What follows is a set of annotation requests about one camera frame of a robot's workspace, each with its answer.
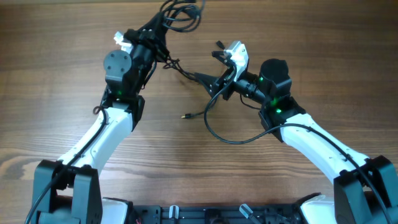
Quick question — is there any black USB cable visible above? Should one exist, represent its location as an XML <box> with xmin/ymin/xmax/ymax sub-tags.
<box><xmin>162</xmin><ymin>57</ymin><xmax>203</xmax><ymax>83</ymax></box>
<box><xmin>180</xmin><ymin>99</ymin><xmax>218</xmax><ymax>119</ymax></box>
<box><xmin>160</xmin><ymin>0</ymin><xmax>206</xmax><ymax>33</ymax></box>

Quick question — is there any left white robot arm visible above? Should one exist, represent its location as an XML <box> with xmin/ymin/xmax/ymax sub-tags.
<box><xmin>25</xmin><ymin>13</ymin><xmax>169</xmax><ymax>223</ymax></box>

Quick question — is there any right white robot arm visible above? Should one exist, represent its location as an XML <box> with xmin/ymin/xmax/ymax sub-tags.
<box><xmin>195</xmin><ymin>51</ymin><xmax>397</xmax><ymax>223</ymax></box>

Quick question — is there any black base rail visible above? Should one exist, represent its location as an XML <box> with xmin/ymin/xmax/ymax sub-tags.
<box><xmin>133</xmin><ymin>203</ymin><xmax>305</xmax><ymax>224</ymax></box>

